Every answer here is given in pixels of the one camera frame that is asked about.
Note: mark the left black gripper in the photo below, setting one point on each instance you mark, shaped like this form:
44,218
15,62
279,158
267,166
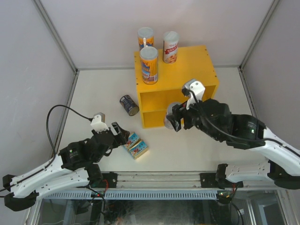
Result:
123,136

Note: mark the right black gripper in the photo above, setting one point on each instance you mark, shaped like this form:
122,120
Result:
176,117

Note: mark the yellow wooden shelf cabinet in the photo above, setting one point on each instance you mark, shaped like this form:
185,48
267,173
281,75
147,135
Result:
193,62

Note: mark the yellow can with white spoon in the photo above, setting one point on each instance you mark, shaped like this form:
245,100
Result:
149,64

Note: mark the white porridge can red label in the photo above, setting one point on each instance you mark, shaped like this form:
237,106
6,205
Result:
170,48

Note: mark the orange can with spoon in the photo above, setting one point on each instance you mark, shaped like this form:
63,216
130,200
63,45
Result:
145,37

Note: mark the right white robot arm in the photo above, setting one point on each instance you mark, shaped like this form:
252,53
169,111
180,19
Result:
240,131

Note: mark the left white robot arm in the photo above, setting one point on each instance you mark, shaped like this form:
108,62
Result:
74,166

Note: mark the blue luncheon meat tin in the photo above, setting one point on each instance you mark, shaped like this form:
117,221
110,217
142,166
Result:
138,149
133,139

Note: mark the dark blue tin can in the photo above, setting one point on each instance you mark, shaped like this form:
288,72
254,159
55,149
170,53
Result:
129,105

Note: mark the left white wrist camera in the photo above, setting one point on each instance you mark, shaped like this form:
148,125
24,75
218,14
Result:
98,123

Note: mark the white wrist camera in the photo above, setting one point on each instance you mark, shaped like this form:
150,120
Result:
98,123
193,89

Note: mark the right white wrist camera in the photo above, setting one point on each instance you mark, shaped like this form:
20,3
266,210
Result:
193,89

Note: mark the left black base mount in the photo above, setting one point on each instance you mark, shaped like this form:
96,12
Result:
109,180

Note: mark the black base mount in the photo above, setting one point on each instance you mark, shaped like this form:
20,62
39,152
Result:
208,180
109,180

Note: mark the aluminium frame rail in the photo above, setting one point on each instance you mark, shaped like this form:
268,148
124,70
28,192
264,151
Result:
162,180

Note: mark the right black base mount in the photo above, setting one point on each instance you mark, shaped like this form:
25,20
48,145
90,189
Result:
208,180

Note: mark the grey slotted cable duct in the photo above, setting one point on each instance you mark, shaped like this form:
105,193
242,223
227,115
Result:
141,195

